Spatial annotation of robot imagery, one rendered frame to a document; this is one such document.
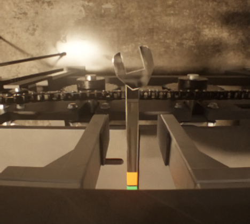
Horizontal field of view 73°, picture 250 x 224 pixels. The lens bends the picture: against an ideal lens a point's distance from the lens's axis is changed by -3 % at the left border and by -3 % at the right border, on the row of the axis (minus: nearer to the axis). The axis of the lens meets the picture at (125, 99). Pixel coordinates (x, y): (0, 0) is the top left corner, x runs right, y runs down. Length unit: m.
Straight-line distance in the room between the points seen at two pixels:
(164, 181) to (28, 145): 0.18
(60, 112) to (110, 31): 0.99
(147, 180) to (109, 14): 1.26
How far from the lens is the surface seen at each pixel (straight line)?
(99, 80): 0.48
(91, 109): 0.52
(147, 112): 0.45
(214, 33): 1.51
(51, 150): 0.24
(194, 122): 0.51
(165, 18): 1.41
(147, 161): 0.23
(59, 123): 0.67
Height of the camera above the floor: 1.36
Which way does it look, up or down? 76 degrees down
